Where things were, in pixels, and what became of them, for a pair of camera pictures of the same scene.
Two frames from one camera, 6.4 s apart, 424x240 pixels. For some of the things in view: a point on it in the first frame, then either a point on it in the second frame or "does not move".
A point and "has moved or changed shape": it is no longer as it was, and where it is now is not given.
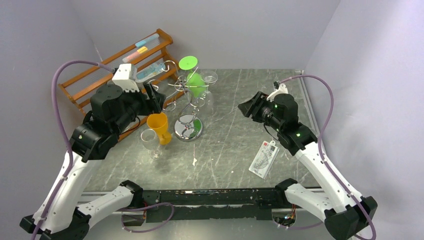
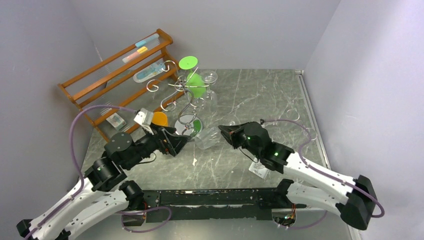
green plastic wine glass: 195,84 does not move
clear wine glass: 150,140 has moved or changed shape
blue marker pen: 147,40 does not move
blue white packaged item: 150,71 does not move
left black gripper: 150,106 to 174,144
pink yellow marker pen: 141,50 does not move
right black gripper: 257,106 to 236,137
